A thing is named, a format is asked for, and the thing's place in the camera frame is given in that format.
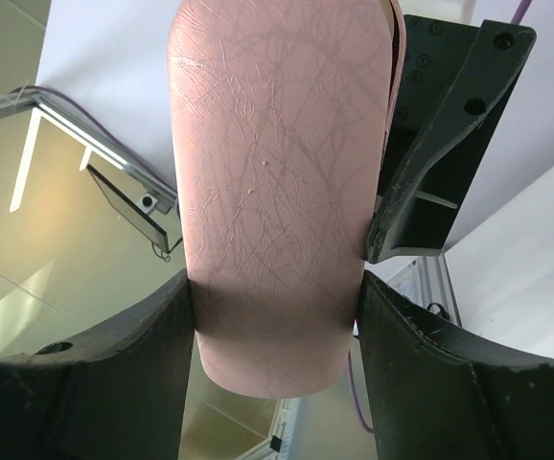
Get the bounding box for pink glasses case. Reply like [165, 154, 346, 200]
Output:
[168, 1, 406, 399]

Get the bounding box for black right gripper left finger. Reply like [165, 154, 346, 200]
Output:
[0, 272, 195, 459]

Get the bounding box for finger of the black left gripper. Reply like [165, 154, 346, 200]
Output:
[363, 18, 537, 264]

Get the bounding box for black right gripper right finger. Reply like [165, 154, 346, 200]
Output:
[360, 273, 554, 459]

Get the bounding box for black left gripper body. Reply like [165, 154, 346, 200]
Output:
[384, 13, 518, 253]

